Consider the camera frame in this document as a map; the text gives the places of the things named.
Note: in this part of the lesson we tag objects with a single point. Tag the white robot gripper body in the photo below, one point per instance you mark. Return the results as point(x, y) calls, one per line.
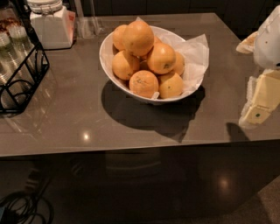
point(268, 44)

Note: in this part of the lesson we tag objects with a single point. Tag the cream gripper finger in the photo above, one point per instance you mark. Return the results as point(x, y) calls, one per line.
point(247, 45)
point(263, 97)

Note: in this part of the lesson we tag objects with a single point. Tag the far right orange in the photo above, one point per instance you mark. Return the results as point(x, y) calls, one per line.
point(179, 66)

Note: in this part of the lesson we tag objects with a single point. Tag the orange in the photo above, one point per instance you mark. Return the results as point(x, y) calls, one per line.
point(143, 83)
point(161, 58)
point(118, 37)
point(170, 85)
point(179, 66)
point(124, 65)
point(138, 38)

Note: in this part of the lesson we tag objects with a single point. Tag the front right orange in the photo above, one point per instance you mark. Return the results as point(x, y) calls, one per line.
point(170, 85)

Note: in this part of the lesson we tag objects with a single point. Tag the middle right orange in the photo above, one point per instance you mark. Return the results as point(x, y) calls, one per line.
point(161, 58)

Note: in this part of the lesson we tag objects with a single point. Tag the white ceramic bowl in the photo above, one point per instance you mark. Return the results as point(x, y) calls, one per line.
point(106, 53)

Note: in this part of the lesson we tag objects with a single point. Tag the top orange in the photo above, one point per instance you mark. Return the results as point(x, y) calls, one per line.
point(138, 38)

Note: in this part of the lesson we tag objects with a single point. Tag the front left orange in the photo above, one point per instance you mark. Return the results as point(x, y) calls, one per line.
point(143, 83)

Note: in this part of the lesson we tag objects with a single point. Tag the back left orange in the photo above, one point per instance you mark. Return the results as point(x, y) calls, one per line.
point(118, 37)

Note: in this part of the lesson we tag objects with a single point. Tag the white paper liner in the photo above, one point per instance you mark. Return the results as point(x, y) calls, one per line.
point(196, 55)

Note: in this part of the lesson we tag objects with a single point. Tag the glass jar with lid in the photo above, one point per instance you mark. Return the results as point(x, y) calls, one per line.
point(45, 6)

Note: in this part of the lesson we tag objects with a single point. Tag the clear glass cup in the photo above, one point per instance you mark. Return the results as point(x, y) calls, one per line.
point(8, 60)
point(20, 40)

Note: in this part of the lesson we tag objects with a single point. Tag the black wire rack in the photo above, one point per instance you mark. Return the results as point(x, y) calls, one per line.
point(30, 70)

